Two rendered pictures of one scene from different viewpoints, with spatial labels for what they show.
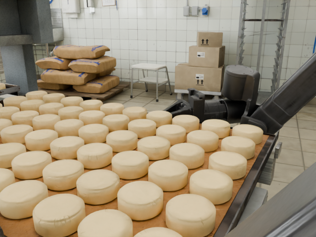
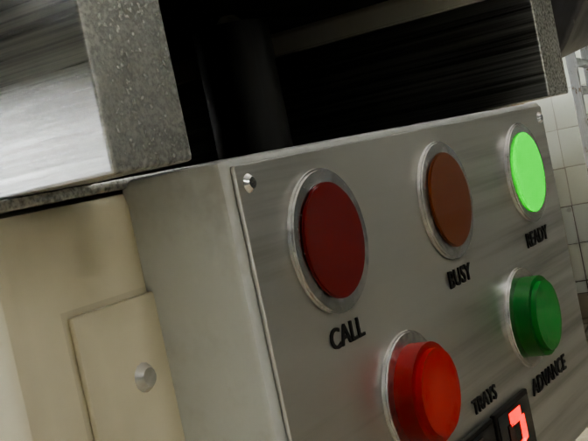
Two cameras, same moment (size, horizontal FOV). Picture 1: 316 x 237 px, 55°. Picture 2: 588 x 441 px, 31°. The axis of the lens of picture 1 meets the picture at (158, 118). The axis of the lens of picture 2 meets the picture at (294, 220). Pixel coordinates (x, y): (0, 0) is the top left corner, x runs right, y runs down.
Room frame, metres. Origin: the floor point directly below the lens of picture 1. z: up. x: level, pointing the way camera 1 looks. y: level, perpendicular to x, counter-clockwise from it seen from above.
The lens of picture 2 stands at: (-0.04, -0.09, 0.83)
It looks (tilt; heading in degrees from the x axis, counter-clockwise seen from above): 3 degrees down; 3
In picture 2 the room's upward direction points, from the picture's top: 12 degrees counter-clockwise
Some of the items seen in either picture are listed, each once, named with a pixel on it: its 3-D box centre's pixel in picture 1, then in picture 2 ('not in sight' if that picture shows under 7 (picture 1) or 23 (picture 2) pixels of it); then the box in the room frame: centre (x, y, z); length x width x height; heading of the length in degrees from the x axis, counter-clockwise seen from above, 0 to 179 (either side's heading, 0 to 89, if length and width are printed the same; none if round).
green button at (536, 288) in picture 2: not in sight; (528, 316); (0.36, -0.15, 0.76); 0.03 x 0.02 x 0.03; 150
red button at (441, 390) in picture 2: not in sight; (417, 393); (0.28, -0.10, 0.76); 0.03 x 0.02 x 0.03; 150
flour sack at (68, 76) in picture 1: (69, 75); not in sight; (4.11, 1.21, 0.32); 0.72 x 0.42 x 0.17; 73
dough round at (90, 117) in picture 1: (92, 118); not in sight; (0.56, 0.13, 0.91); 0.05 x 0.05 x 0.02
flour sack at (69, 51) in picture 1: (81, 51); not in sight; (4.32, 1.08, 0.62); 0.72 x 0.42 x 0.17; 75
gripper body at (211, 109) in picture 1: (205, 113); not in sight; (0.63, -0.10, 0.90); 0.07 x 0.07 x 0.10; 16
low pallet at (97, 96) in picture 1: (80, 90); not in sight; (4.31, 1.13, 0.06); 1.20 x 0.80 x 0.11; 71
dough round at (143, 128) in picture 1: (142, 128); not in sight; (0.51, 0.03, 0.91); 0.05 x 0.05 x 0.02
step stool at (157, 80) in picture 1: (151, 80); not in sight; (4.21, 0.09, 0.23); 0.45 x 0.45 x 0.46; 61
